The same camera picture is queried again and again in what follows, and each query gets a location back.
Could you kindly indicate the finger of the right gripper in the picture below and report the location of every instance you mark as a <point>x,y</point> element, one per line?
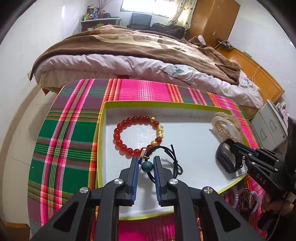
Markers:
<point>240,155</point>
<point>229,146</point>

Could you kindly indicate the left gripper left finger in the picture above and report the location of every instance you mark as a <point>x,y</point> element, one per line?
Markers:
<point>93,213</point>

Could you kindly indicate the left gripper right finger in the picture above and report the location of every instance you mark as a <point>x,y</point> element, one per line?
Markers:
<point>200,214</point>

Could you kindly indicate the black wristband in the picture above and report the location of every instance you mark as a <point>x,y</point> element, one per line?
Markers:
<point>225,161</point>

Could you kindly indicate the beige gold hair claw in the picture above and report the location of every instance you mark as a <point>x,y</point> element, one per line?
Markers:
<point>227,126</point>

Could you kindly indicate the person right hand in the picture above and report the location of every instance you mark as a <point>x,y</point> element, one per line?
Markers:
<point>268,205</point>

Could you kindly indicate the grey drawer cabinet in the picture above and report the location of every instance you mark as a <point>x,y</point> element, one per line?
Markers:
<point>269,126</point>

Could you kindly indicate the yellow-green shallow box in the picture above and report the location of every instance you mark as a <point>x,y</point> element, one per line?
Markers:
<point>187,126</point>

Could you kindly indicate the wooden headboard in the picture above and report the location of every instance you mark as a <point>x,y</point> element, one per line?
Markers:
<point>269,87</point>

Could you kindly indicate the pink plaid tablecloth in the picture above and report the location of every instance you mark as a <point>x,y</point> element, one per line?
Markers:
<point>65,154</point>

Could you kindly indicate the wooden wardrobe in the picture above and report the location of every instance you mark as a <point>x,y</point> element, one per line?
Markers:
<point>214,20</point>

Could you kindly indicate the dark clothes pile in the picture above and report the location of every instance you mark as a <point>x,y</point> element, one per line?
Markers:
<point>172,30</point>

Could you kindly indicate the patterned curtain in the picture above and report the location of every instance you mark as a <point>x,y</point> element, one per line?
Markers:
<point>183,13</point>

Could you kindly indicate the window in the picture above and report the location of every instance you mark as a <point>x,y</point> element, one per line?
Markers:
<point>162,8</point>

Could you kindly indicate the black office chair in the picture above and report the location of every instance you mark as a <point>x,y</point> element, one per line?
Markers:
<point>140,22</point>

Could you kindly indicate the brown fleece blanket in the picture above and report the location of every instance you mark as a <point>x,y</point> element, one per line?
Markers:
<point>116,40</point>

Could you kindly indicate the cluttered desk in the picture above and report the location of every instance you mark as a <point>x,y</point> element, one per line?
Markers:
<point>95,18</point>

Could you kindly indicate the dried branch bouquet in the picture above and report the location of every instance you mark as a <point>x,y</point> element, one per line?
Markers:
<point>102,4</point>

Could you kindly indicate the power strip with cables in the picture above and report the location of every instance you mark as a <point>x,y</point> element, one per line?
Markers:
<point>225,43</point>

